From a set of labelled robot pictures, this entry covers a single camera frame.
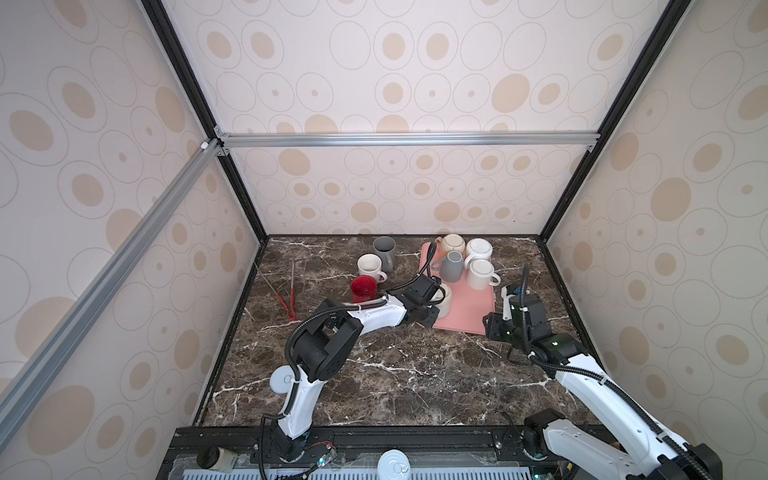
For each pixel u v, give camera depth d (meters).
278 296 1.01
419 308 0.76
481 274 1.00
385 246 1.06
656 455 0.40
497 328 0.72
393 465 0.66
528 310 0.59
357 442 0.75
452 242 1.06
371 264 1.03
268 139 0.92
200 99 0.81
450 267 1.03
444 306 0.92
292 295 1.02
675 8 0.67
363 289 1.00
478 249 1.06
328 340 0.52
